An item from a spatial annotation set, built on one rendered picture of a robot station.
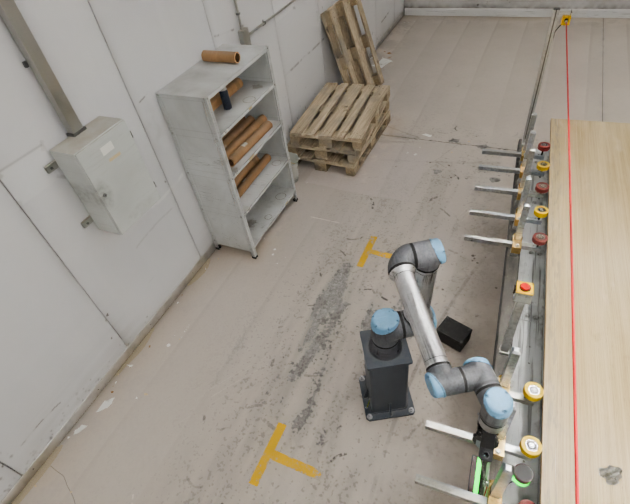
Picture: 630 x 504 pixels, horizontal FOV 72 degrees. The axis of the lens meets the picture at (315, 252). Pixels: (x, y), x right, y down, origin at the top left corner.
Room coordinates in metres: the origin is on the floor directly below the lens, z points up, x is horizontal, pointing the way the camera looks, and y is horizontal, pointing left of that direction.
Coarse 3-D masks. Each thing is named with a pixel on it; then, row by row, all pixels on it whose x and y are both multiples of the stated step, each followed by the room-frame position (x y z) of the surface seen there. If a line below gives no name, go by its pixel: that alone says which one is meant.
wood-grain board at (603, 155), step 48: (576, 144) 2.55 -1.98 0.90; (624, 144) 2.45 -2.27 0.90; (576, 192) 2.05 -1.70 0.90; (624, 192) 1.97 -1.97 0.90; (576, 240) 1.65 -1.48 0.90; (624, 240) 1.59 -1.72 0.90; (576, 288) 1.32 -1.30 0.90; (624, 288) 1.27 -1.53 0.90; (576, 336) 1.05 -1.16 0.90; (624, 336) 1.01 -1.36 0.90; (576, 384) 0.83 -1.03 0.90; (624, 384) 0.79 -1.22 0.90; (624, 432) 0.60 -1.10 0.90; (624, 480) 0.44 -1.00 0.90
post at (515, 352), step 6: (516, 348) 0.93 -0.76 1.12; (510, 354) 0.92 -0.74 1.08; (516, 354) 0.90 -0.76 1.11; (510, 360) 0.91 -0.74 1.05; (516, 360) 0.90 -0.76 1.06; (510, 366) 0.91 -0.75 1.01; (504, 372) 0.91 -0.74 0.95; (510, 372) 0.90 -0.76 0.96; (504, 378) 0.91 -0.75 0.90; (510, 378) 0.90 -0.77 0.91; (504, 384) 0.90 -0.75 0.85
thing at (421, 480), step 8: (416, 480) 0.57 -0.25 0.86; (424, 480) 0.56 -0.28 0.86; (432, 480) 0.56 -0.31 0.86; (432, 488) 0.53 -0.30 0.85; (440, 488) 0.53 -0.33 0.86; (448, 488) 0.52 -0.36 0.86; (456, 488) 0.52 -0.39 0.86; (456, 496) 0.49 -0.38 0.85; (464, 496) 0.48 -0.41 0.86; (472, 496) 0.48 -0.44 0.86; (480, 496) 0.47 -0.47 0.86
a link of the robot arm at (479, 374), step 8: (472, 360) 0.77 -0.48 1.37; (480, 360) 0.76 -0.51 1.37; (464, 368) 0.74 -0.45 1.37; (472, 368) 0.74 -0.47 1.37; (480, 368) 0.73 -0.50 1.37; (488, 368) 0.73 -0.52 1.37; (472, 376) 0.71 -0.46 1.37; (480, 376) 0.71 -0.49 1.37; (488, 376) 0.70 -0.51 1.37; (496, 376) 0.71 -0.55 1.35; (472, 384) 0.69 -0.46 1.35; (480, 384) 0.68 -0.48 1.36; (488, 384) 0.67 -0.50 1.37; (496, 384) 0.67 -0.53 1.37
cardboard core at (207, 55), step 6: (204, 54) 3.50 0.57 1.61; (210, 54) 3.47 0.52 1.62; (216, 54) 3.45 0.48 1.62; (222, 54) 3.42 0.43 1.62; (228, 54) 3.39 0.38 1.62; (234, 54) 3.37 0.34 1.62; (204, 60) 3.51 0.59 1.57; (210, 60) 3.47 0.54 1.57; (216, 60) 3.44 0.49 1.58; (222, 60) 3.41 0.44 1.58; (228, 60) 3.38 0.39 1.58; (234, 60) 3.36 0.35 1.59
